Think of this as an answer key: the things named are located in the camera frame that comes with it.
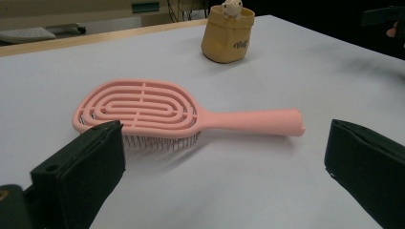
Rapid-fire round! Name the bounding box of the yellow fabric storage pot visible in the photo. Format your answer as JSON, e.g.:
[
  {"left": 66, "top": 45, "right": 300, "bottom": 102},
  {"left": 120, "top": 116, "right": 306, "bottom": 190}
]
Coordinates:
[{"left": 201, "top": 4, "right": 256, "bottom": 64}]

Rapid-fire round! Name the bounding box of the small beige plush toy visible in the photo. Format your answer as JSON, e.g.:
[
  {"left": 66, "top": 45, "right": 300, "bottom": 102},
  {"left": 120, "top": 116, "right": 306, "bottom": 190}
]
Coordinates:
[{"left": 221, "top": 0, "right": 244, "bottom": 21}]

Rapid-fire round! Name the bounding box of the white office chair base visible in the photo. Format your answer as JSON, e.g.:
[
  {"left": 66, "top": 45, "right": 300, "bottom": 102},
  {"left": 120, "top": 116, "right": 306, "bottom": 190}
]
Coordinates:
[{"left": 0, "top": 22, "right": 88, "bottom": 45}]

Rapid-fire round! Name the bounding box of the black cable bundle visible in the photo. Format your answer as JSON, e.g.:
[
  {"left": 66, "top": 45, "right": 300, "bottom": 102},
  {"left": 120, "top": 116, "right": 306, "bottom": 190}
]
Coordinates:
[{"left": 165, "top": 0, "right": 208, "bottom": 22}]

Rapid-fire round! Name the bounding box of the wooden table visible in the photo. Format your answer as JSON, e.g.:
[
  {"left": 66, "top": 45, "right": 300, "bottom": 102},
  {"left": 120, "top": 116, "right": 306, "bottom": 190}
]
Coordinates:
[{"left": 0, "top": 18, "right": 209, "bottom": 58}]

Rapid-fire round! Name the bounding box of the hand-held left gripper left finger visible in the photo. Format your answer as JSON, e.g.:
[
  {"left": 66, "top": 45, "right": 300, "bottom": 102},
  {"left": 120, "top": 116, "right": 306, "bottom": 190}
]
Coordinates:
[{"left": 30, "top": 119, "right": 127, "bottom": 229}]

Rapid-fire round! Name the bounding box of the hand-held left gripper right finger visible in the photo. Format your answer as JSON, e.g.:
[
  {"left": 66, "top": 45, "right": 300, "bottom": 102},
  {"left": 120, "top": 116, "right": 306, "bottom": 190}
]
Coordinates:
[{"left": 324, "top": 118, "right": 405, "bottom": 229}]

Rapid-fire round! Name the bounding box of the pink hairbrush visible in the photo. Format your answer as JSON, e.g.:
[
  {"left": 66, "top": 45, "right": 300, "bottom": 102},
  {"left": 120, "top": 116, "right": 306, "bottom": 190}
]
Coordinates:
[{"left": 72, "top": 78, "right": 306, "bottom": 152}]

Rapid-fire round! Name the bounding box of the black curtain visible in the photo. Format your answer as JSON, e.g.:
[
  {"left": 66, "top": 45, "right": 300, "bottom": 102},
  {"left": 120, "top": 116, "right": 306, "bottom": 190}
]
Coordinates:
[{"left": 242, "top": 0, "right": 405, "bottom": 61}]

